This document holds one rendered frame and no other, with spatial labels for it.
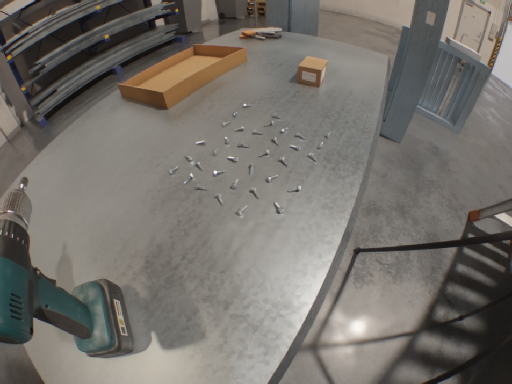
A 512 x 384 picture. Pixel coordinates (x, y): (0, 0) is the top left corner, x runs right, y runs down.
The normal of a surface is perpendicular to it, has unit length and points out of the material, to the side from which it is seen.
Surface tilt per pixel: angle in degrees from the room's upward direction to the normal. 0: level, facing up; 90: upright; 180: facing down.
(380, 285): 0
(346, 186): 0
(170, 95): 90
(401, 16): 90
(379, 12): 90
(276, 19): 90
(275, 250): 0
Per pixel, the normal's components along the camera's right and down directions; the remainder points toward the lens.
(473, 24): -0.55, 0.68
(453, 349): -0.04, -0.61
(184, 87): 0.84, 0.40
